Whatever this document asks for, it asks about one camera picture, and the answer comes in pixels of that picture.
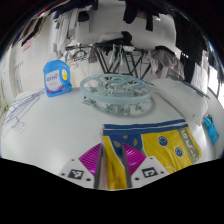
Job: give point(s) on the row of hanging clothes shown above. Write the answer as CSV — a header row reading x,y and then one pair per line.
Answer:
x,y
186,30

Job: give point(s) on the grey garment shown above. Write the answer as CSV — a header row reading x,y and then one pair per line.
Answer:
x,y
163,65

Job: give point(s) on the blue detergent bottle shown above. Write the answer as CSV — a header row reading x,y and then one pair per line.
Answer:
x,y
56,81

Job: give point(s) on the yellow and blue patterned towel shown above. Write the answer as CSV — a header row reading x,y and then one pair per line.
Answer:
x,y
166,150

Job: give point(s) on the teal plastic cup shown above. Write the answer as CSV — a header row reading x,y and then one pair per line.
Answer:
x,y
208,121

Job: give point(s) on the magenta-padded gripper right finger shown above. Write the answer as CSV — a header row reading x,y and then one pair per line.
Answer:
x,y
135,160

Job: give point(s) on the black folding drying rack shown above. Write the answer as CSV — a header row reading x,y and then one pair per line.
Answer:
x,y
108,48

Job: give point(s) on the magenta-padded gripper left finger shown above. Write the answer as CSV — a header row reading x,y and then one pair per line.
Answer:
x,y
88,161

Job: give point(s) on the white pillow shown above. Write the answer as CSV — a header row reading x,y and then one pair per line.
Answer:
x,y
180,98

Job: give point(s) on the pale green round clip hanger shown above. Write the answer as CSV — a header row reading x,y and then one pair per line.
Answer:
x,y
116,99

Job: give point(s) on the bundle of black clothes hangers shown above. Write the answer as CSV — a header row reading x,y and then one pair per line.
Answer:
x,y
76,56

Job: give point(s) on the teal clothes hanger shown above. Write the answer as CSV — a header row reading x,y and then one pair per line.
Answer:
x,y
190,86

